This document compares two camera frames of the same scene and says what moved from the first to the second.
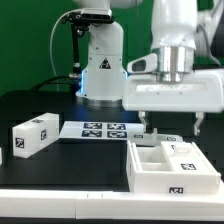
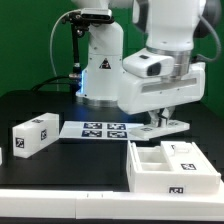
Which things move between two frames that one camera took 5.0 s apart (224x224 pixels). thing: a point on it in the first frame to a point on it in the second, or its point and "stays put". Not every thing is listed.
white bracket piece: x=152 y=139 to x=149 y=131
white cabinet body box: x=169 y=167 stays put
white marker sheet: x=184 y=156 stays put
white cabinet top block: x=32 y=136 stays put
